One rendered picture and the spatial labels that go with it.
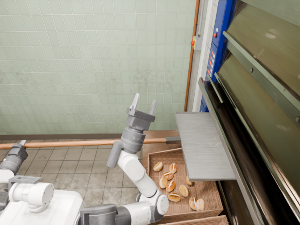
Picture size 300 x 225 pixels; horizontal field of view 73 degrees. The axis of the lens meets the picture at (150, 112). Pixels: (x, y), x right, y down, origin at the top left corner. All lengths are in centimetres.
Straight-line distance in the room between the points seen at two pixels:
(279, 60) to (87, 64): 195
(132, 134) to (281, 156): 54
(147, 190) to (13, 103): 246
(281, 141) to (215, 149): 46
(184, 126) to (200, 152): 24
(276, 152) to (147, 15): 169
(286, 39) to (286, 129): 32
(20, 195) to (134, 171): 37
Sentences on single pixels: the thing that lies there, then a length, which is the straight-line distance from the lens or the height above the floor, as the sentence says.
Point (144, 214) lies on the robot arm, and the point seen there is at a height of 128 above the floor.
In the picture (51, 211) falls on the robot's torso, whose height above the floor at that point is 140.
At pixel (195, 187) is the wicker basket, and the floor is 59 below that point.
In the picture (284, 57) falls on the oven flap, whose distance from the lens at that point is 87.
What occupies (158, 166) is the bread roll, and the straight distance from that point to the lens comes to 179.
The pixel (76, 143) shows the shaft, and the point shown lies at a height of 120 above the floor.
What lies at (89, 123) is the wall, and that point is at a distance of 289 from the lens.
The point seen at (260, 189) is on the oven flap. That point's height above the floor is 141.
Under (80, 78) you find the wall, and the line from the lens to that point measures 252.
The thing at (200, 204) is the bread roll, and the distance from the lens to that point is 161.
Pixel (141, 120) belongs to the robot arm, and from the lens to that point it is 77.
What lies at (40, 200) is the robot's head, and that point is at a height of 150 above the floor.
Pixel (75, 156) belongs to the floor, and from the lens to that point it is 290.
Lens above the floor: 207
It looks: 37 degrees down
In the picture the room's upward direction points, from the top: 1 degrees counter-clockwise
